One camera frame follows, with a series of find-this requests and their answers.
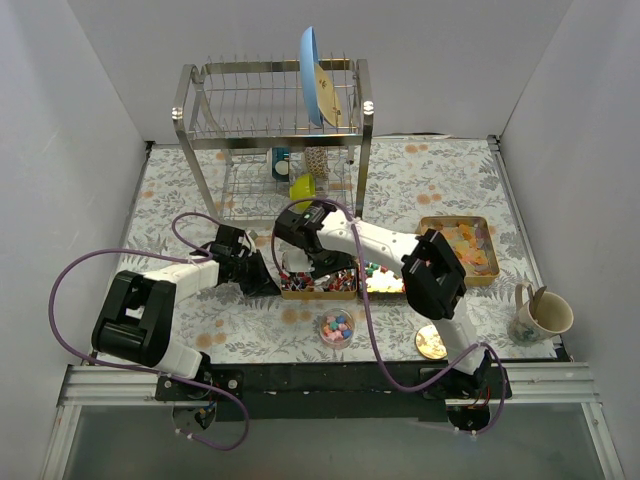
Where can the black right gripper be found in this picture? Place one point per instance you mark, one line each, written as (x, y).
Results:
(322, 260)

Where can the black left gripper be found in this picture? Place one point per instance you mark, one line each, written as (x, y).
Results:
(251, 270)

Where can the gold tin with lollipops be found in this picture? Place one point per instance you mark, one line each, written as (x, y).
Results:
(301, 285)

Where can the black tin with star candies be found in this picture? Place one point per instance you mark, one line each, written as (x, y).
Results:
(379, 282)

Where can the clear plastic jar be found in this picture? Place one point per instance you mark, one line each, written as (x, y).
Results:
(336, 328)

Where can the gold tin with popsicle candies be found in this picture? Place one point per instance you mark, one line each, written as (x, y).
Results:
(470, 239)

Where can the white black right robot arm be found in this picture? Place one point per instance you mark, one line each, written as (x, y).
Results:
(433, 277)

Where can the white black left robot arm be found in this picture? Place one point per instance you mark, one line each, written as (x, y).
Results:
(135, 322)

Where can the floral table mat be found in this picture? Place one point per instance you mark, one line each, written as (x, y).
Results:
(407, 180)

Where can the green bowl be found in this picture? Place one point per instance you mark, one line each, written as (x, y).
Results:
(303, 187)

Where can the patterned paper cup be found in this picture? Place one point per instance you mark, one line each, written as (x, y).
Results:
(316, 161)

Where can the teal white cup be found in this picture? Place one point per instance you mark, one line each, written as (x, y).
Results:
(280, 160)

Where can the gold jar lid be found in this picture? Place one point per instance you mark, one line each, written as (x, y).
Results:
(429, 343)

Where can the stainless steel dish rack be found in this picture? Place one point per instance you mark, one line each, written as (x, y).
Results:
(228, 115)

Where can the beige patterned plate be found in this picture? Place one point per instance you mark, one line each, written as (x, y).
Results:
(327, 99)

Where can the blue plate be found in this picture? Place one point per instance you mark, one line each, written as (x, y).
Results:
(308, 59)

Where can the beige paper cup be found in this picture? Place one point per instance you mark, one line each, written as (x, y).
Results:
(554, 315)

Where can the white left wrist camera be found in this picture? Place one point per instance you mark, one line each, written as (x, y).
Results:
(248, 240)

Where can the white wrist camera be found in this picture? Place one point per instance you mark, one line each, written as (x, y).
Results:
(248, 240)
(296, 261)

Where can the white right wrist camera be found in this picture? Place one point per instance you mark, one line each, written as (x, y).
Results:
(296, 261)

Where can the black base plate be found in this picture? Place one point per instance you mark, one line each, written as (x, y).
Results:
(347, 390)

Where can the aluminium frame rail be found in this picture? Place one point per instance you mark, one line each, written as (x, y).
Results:
(531, 383)

